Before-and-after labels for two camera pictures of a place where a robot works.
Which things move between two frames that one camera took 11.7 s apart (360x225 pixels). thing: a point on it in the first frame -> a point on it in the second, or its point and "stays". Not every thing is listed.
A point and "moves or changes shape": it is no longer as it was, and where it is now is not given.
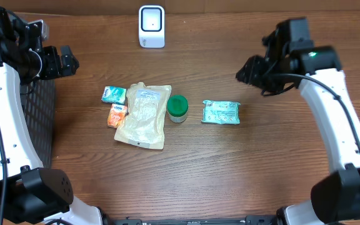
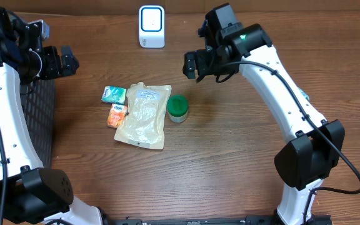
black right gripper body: (259, 74) -> (209, 65)
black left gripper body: (52, 67) stays
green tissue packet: (114, 95) stays
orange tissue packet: (117, 114) stays
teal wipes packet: (220, 112) moves or changes shape
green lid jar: (177, 108) stays
